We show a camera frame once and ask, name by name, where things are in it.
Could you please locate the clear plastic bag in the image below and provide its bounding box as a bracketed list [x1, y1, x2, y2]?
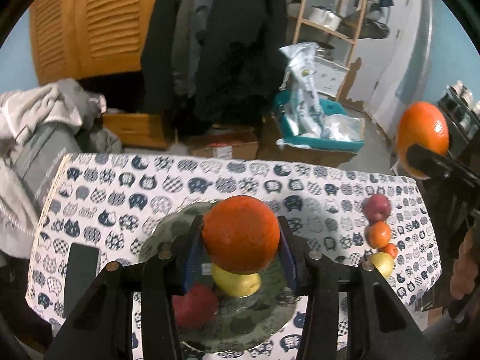
[320, 114, 365, 142]

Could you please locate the black smartphone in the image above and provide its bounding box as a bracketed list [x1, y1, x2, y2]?
[64, 243, 99, 319]

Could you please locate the wooden louvered wardrobe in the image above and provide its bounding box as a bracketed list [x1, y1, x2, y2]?
[29, 0, 155, 86]

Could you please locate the white cooking pot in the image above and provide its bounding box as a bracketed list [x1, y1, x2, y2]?
[308, 6, 342, 31]

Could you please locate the cardboard box under crate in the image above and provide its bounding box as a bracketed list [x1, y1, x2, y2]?
[256, 115, 356, 167]

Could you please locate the wooden shelf rack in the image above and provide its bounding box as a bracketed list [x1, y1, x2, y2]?
[287, 0, 368, 100]

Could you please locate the pile of grey clothes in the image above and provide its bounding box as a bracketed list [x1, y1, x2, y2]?
[1, 79, 123, 259]

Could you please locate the white storage basket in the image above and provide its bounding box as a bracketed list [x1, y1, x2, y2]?
[314, 57, 349, 98]

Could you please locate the small tangerine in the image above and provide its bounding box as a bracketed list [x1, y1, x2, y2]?
[379, 243, 398, 259]
[365, 221, 391, 249]

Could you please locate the flat cardboard box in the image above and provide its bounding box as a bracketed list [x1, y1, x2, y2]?
[187, 131, 259, 160]

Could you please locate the red apple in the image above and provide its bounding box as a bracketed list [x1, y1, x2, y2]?
[363, 193, 391, 223]
[172, 283, 218, 329]

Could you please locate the wooden drawer box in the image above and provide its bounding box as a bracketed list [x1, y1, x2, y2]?
[102, 113, 174, 150]

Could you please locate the teal plastic crate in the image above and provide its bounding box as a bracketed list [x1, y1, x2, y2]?
[273, 90, 365, 153]

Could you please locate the yellow pear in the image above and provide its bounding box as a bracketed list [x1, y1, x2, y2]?
[211, 263, 261, 298]
[368, 252, 395, 279]

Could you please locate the green scalloped glass bowl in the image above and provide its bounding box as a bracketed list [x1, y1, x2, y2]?
[139, 201, 304, 357]

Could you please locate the cat pattern tablecloth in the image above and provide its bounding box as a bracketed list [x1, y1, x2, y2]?
[25, 152, 443, 360]

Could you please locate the large orange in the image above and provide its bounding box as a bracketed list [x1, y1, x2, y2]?
[395, 102, 449, 180]
[202, 196, 280, 275]

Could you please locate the white rice bag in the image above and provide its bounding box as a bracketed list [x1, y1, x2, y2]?
[279, 42, 325, 138]

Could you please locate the dark hanging bag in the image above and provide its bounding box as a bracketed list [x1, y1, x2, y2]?
[337, 2, 391, 40]

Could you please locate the small tangerine front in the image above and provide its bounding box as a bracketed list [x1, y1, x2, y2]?
[379, 243, 398, 259]

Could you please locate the red apple back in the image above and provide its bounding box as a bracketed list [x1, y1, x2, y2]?
[363, 193, 391, 223]

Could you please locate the shoe rack with shoes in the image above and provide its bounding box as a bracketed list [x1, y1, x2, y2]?
[437, 80, 479, 158]

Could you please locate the small tangerine back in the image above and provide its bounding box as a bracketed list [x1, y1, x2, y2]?
[365, 221, 391, 249]

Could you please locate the black hanging coat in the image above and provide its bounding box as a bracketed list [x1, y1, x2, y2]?
[141, 0, 287, 139]

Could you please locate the person's right hand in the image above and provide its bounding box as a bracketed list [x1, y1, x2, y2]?
[450, 228, 479, 300]

